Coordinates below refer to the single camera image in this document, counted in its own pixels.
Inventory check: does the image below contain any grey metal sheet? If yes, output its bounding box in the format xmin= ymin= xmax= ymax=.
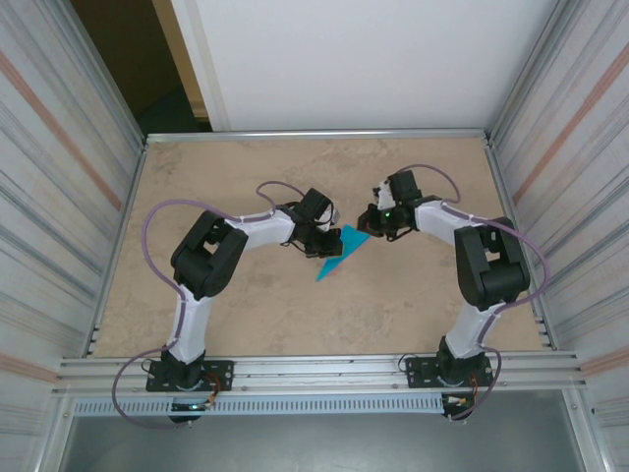
xmin=58 ymin=415 xmax=589 ymax=472

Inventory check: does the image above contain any grey slotted cable duct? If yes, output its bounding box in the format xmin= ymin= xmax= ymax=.
xmin=72 ymin=394 xmax=446 ymax=416

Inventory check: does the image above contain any aluminium frame post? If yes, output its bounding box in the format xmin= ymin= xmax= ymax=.
xmin=488 ymin=0 xmax=581 ymax=144
xmin=58 ymin=0 xmax=148 ymax=148

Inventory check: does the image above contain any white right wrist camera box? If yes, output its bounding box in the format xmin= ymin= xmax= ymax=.
xmin=372 ymin=179 xmax=395 ymax=210

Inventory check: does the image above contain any white door frame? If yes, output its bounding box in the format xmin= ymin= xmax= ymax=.
xmin=169 ymin=0 xmax=232 ymax=133

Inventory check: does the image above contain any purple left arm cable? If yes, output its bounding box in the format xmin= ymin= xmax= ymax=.
xmin=111 ymin=181 xmax=296 ymax=430

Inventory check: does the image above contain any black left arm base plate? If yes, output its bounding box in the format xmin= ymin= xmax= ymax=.
xmin=145 ymin=360 xmax=235 ymax=393

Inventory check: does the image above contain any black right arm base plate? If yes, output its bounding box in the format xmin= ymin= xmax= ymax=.
xmin=405 ymin=354 xmax=495 ymax=389

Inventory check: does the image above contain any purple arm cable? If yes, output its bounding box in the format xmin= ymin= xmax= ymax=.
xmin=397 ymin=164 xmax=550 ymax=423
xmin=111 ymin=181 xmax=296 ymax=430

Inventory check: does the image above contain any wide aluminium mounting rail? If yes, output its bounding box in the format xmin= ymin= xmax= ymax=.
xmin=51 ymin=349 xmax=589 ymax=397

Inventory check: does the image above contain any blue square paper sheet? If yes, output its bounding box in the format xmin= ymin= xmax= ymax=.
xmin=314 ymin=224 xmax=372 ymax=284

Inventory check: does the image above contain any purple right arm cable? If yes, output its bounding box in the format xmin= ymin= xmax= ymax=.
xmin=397 ymin=164 xmax=550 ymax=423

